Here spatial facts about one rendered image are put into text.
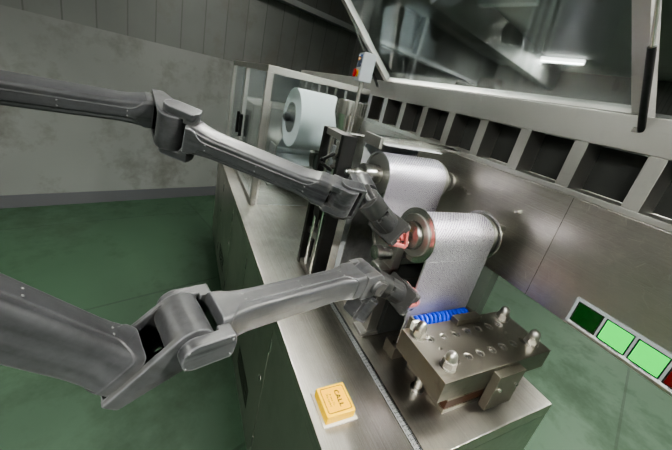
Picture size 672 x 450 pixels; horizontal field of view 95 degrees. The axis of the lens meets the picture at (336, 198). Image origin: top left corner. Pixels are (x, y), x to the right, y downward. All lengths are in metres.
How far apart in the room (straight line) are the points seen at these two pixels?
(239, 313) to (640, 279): 0.83
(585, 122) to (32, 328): 1.07
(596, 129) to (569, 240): 0.28
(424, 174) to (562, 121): 0.39
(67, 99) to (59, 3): 2.85
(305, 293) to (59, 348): 0.32
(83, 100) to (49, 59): 2.83
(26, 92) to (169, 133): 0.22
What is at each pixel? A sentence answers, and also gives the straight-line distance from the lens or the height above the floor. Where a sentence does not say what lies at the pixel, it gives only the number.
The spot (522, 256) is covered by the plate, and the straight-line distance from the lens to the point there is 1.06.
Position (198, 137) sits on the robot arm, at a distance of 0.68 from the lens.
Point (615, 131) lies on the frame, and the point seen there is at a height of 1.61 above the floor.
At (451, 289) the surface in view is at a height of 1.11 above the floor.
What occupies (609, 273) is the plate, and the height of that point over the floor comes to 1.31.
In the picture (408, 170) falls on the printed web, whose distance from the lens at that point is 1.00.
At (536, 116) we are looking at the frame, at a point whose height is 1.61.
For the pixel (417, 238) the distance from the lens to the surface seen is 0.82.
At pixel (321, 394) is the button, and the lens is 0.82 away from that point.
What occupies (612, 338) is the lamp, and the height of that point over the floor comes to 1.18.
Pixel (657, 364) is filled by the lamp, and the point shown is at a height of 1.19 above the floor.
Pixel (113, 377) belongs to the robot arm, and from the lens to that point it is 0.47.
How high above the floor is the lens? 1.56
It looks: 19 degrees down
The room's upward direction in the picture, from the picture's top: 13 degrees clockwise
